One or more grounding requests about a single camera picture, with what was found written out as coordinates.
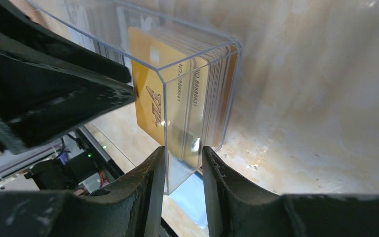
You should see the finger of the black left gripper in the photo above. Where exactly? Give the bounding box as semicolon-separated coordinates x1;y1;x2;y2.
0;0;131;83
0;32;136;154

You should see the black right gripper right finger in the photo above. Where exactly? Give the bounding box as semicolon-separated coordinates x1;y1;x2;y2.
202;146;379;237

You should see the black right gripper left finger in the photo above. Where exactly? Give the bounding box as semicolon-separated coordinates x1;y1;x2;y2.
0;147;165;237

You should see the clear acrylic card box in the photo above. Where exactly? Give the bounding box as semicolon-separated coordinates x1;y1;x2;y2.
31;0;241;195

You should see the silver credit card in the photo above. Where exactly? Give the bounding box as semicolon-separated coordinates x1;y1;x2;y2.
63;0;131;68

